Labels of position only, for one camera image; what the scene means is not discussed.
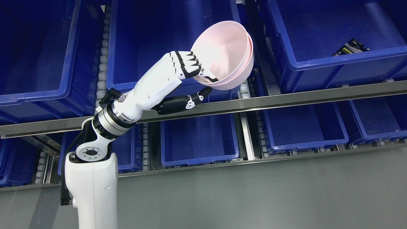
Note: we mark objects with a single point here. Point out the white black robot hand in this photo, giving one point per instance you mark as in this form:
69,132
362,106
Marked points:
152,90

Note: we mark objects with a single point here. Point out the pink bowl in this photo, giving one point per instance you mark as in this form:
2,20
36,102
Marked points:
244,70
220,50

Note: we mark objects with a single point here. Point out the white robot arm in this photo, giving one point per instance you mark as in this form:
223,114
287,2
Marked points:
90,173

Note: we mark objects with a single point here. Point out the blue bin upper middle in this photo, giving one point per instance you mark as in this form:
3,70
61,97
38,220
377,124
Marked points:
142,31

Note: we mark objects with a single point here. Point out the blue bin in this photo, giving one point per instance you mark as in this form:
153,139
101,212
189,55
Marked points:
198,140
377,118
301,128
142,31
128,149
49,59
305,34

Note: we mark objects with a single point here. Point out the blue bin lower middle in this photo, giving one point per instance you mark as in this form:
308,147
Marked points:
198,140

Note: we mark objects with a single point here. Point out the steel shelf rack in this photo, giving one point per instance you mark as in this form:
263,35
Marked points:
264,93

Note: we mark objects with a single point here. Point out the blue bin lower left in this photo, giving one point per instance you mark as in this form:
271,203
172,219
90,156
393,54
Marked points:
128,149

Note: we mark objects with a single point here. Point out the blue bin upper left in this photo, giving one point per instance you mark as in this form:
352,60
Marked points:
49,59

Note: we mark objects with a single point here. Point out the blue stacked bins far left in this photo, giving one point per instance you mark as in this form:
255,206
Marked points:
18,160

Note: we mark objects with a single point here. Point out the blue bin upper right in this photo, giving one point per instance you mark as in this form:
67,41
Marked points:
305,34

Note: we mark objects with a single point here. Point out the black green item in bin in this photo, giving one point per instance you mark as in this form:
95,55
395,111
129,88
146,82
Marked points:
351,47

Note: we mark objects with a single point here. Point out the blue bin lower far right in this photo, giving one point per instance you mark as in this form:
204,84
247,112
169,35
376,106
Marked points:
377,118

